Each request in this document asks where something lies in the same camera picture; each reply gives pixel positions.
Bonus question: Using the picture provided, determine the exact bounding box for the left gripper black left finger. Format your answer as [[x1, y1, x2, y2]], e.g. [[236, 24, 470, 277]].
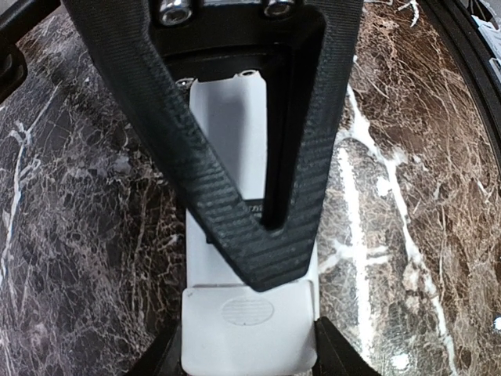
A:
[[127, 327, 184, 376]]

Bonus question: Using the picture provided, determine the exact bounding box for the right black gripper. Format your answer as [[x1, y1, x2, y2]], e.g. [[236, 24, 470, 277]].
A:
[[66, 1, 362, 292]]

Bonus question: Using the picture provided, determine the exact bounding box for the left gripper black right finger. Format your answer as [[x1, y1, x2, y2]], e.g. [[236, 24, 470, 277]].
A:
[[312, 316, 380, 376]]

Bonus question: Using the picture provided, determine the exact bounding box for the white battery cover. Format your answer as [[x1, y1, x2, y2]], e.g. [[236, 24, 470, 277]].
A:
[[181, 280, 317, 375]]

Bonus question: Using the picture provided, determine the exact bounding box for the black front rail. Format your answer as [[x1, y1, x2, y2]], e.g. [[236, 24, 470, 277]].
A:
[[420, 1, 500, 159]]

